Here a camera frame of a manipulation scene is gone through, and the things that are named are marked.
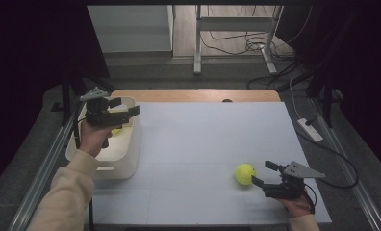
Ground white cabinet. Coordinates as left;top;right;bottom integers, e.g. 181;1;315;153
87;5;175;54

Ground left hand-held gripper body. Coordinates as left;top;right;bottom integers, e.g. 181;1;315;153
79;87;131;128

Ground white metal desk frame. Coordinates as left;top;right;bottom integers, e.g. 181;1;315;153
192;4;284;76

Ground right hand-held gripper cable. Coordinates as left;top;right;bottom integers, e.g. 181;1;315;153
303;184;318;216

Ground dark curtain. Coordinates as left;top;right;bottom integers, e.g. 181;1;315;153
274;0;381;181
0;0;110;193

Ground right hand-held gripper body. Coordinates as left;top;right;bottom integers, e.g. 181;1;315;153
262;160;327;201

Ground aluminium floor rail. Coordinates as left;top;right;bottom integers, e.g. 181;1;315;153
7;105;84;231
310;99;381;231

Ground thin black power cable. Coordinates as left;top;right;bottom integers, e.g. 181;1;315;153
295;129;360;190

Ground white board mat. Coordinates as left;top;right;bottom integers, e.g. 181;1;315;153
85;101;333;225

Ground white power strip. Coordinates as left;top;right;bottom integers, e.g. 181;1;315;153
296;117;324;143

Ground tangle of thin floor cables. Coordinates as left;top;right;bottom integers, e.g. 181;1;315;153
199;5;313;62

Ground black metal stand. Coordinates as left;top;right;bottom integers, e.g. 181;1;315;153
50;64;115;127
307;68;344;129

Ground thick black floor cables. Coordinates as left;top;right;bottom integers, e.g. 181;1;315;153
246;61;312;92

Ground person's right hand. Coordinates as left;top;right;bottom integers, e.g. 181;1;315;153
276;195;314;218

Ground white plastic bin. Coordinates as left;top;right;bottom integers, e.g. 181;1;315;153
64;96;142;180

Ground person's left hand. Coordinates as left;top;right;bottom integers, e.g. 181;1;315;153
78;119;115;158

